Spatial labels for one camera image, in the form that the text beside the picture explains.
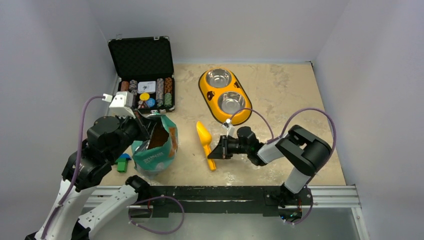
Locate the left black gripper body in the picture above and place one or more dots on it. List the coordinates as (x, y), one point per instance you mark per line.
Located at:
(135, 129)

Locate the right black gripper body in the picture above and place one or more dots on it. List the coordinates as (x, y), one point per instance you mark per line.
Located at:
(233, 146)

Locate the yellow plastic scoop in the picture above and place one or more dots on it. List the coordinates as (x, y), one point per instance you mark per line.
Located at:
(205, 141)

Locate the green dog food bag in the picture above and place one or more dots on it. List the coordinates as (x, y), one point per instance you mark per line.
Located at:
(155, 155)

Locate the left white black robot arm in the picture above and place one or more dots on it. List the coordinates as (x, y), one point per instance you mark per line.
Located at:
(106, 141)

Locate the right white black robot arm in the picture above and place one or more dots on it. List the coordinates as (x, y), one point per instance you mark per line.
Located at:
(305, 151)

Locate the yellow double pet bowl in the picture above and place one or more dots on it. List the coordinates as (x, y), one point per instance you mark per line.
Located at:
(224, 96)

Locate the green blue toy blocks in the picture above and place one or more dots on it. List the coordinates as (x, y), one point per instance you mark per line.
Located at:
(122, 163)

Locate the black poker chip case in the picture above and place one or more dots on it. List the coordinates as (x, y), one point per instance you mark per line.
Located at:
(145, 59)

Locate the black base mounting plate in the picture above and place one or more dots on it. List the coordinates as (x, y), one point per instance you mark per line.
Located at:
(268, 201)

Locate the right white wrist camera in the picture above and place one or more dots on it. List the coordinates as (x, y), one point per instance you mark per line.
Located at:
(228, 127)

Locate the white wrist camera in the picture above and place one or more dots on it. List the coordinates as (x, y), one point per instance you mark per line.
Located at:
(120, 105)
(228, 127)

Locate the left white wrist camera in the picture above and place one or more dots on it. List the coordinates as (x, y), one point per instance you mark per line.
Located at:
(120, 105)

